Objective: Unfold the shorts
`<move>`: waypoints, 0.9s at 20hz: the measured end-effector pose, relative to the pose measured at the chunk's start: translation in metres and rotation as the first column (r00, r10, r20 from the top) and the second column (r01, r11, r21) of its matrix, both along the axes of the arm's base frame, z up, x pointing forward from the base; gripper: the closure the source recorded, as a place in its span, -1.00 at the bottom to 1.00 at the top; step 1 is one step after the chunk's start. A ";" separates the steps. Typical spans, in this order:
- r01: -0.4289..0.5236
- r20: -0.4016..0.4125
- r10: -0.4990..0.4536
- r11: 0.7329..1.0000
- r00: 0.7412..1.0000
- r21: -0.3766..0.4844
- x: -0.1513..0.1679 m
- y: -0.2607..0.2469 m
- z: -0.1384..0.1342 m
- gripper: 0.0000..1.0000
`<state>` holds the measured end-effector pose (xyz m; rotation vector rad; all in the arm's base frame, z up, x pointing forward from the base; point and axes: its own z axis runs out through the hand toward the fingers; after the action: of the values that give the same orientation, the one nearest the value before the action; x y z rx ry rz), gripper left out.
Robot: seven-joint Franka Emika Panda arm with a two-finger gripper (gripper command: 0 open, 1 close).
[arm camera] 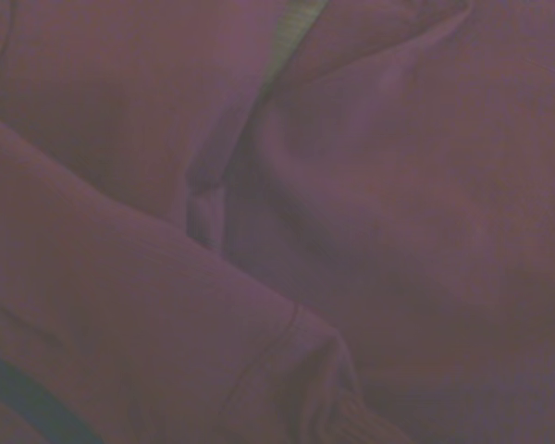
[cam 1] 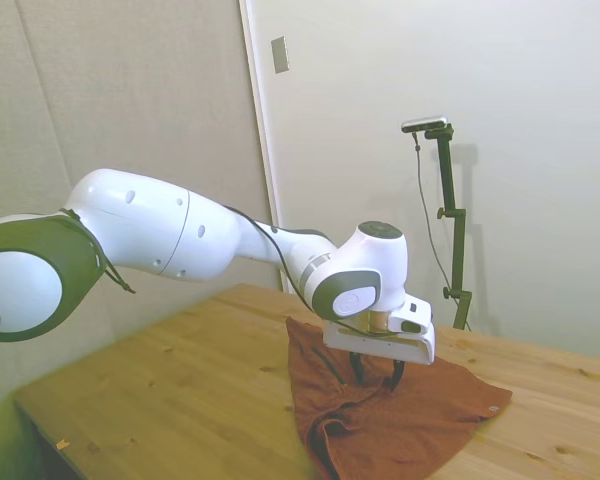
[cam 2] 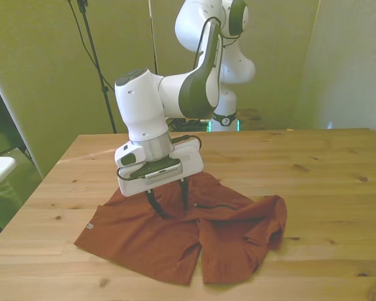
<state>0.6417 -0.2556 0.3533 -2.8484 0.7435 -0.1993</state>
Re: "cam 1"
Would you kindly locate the black camera stand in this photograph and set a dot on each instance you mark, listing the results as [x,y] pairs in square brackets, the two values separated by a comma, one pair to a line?
[420,175]

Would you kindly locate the small yellow tape scrap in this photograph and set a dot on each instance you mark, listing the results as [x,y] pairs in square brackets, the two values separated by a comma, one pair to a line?
[62,444]

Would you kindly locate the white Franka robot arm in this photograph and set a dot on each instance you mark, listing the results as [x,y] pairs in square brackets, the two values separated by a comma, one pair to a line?
[145,225]

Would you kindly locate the white door trim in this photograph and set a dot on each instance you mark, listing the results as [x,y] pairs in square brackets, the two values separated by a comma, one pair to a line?
[266,150]

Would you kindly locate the grey wall switch plate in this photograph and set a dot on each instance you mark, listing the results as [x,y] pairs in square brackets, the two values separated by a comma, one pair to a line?
[280,55]

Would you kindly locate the rust orange shorts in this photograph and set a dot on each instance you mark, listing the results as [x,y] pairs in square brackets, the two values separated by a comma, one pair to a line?
[405,425]

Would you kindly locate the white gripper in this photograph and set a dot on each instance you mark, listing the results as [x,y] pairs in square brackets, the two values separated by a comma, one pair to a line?
[380,346]

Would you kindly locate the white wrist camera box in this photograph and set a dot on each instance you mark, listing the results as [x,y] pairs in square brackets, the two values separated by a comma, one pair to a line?
[415,312]

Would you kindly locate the dark green camera stand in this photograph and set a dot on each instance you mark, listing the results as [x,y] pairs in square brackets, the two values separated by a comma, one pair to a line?
[459,250]

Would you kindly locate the silver camera on stand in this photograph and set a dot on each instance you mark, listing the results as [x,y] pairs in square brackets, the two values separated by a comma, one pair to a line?
[425,124]

